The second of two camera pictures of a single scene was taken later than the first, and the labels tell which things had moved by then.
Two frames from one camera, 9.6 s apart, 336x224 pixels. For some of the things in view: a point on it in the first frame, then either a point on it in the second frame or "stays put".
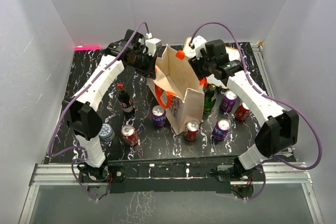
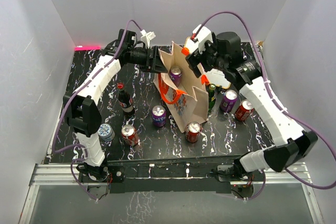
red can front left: [129, 136] stays put
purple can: [221, 129] → [175, 73]
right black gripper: [196, 64] stays put
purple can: [228, 101] stays put
